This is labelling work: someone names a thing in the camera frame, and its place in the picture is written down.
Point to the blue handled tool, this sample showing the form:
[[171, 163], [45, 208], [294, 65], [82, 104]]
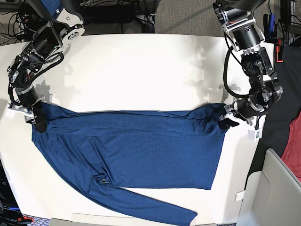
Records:
[[271, 25]]

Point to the small red clamp bottom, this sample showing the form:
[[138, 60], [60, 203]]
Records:
[[25, 220]]

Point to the black aluminium frame post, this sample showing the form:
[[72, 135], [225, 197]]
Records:
[[148, 20]]

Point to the dark grey cloth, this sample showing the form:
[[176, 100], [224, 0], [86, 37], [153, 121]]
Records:
[[283, 112]]

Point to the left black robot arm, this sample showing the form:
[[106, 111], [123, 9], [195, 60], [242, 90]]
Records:
[[240, 28]]

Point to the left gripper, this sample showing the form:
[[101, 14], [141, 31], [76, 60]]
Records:
[[244, 109]]

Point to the red black clamp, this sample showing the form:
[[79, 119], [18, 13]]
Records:
[[279, 49]]

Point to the black box with label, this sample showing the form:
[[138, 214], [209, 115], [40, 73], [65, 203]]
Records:
[[8, 217]]

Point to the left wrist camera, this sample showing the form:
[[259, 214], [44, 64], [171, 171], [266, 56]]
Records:
[[255, 134]]

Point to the grey plastic bin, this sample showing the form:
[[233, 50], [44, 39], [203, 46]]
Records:
[[272, 196]]

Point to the blue long-sleeve shirt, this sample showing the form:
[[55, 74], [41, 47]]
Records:
[[104, 155]]

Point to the red cloth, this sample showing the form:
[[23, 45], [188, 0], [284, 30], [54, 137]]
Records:
[[292, 153]]

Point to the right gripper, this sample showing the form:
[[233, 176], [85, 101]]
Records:
[[25, 101]]

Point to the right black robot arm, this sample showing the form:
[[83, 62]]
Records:
[[63, 23]]

